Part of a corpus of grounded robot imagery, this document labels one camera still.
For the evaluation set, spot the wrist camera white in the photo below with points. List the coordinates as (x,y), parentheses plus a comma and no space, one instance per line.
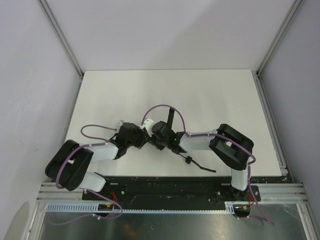
(119,125)
(147,126)

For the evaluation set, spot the aluminium frame crossbar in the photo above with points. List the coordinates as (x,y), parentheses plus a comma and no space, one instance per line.
(284,193)

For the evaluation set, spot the grey cable duct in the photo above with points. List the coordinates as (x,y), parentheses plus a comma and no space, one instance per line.
(103,208)

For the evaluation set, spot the left aluminium corner post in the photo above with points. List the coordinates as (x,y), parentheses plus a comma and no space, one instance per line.
(52,20)

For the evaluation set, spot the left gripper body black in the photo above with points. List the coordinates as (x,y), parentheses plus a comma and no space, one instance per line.
(139,139)

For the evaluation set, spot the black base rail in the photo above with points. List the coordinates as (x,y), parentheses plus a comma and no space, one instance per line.
(177,193)

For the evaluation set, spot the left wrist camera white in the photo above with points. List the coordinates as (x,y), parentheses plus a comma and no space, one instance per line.
(119,125)

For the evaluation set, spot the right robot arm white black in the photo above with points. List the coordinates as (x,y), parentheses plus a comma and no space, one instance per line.
(231,146)

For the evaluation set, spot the right aluminium corner post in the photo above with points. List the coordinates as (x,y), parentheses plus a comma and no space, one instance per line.
(280,34)

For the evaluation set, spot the black folding umbrella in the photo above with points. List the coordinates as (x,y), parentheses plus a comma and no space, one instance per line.
(170,139)

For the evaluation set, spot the aluminium corner post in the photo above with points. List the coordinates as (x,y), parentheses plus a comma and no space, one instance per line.
(280,34)
(52,20)

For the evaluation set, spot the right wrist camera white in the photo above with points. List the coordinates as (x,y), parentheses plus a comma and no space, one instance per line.
(147,126)

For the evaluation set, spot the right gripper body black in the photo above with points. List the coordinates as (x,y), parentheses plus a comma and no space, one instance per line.
(155,139)

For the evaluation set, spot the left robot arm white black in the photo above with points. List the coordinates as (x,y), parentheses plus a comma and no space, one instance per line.
(69,167)

